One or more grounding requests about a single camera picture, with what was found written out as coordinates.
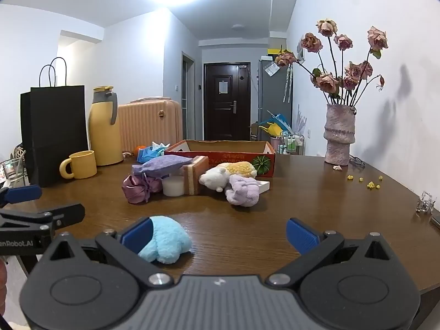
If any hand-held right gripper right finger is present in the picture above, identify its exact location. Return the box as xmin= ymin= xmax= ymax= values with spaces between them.
xmin=267 ymin=217 xmax=405 ymax=288

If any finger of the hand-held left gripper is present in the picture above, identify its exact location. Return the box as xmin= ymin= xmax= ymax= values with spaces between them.
xmin=0 ymin=185 xmax=42 ymax=209
xmin=0 ymin=203 xmax=85 ymax=231

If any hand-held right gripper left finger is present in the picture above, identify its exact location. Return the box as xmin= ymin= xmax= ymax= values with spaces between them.
xmin=36 ymin=216 xmax=176 ymax=289

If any purple satin scrunchie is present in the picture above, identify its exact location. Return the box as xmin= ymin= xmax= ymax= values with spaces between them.
xmin=122 ymin=174 xmax=163 ymax=204

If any white round container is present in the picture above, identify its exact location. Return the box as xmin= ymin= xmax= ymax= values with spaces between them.
xmin=161 ymin=176 xmax=186 ymax=197

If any purple towel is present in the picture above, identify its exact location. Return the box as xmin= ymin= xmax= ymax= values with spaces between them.
xmin=132 ymin=156 xmax=193 ymax=179

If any lilac fluffy plush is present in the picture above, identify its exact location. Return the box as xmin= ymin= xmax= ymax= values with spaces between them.
xmin=225 ymin=175 xmax=261 ymax=207

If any white yellow hamster plush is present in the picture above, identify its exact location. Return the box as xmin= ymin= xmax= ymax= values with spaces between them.
xmin=199 ymin=162 xmax=257 ymax=192

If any orange cardboard box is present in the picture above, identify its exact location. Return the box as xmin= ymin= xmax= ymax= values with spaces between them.
xmin=164 ymin=140 xmax=276 ymax=177

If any drinking glass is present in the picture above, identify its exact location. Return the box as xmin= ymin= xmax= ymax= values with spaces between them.
xmin=3 ymin=160 xmax=24 ymax=181

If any yellow mug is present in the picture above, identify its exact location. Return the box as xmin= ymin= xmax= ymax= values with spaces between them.
xmin=59 ymin=150 xmax=97 ymax=180

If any black paper bag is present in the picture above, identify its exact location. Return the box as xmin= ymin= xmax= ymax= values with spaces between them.
xmin=20 ymin=57 xmax=89 ymax=188

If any beige striped sponge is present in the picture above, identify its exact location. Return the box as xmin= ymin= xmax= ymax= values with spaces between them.
xmin=183 ymin=156 xmax=209 ymax=195

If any blue tissue pack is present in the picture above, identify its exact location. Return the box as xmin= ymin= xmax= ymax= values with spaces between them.
xmin=137 ymin=142 xmax=171 ymax=164

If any metal trolley with bottles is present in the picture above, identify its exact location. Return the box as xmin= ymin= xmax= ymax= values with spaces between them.
xmin=278 ymin=131 xmax=305 ymax=156

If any yellow thermos jug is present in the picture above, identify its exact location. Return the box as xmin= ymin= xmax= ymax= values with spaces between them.
xmin=89 ymin=86 xmax=123 ymax=166

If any pink textured vase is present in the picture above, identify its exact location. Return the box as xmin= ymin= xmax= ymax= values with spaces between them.
xmin=324 ymin=104 xmax=356 ymax=166

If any pink ribbed suitcase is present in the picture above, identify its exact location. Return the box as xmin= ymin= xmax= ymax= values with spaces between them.
xmin=117 ymin=98 xmax=183 ymax=155

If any blue plastic rack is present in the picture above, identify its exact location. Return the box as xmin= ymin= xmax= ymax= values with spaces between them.
xmin=266 ymin=110 xmax=291 ymax=133

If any clear hair claw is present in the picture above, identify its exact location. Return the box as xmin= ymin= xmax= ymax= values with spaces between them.
xmin=416 ymin=191 xmax=436 ymax=214

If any dark brown entrance door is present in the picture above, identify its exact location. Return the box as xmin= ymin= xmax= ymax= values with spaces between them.
xmin=203 ymin=62 xmax=251 ymax=141

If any grey refrigerator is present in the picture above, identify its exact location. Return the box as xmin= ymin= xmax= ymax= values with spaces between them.
xmin=258 ymin=58 xmax=293 ymax=134

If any grey framed glass door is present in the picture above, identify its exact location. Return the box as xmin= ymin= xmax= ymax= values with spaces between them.
xmin=181 ymin=51 xmax=196 ymax=140

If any folded clear umbrella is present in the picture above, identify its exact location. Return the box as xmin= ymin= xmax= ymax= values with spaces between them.
xmin=282 ymin=67 xmax=293 ymax=104

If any bunch of dried roses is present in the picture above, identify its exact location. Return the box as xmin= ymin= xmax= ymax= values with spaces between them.
xmin=275 ymin=19 xmax=389 ymax=107

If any purple wall decoration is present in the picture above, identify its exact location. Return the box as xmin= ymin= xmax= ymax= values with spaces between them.
xmin=295 ymin=105 xmax=307 ymax=134

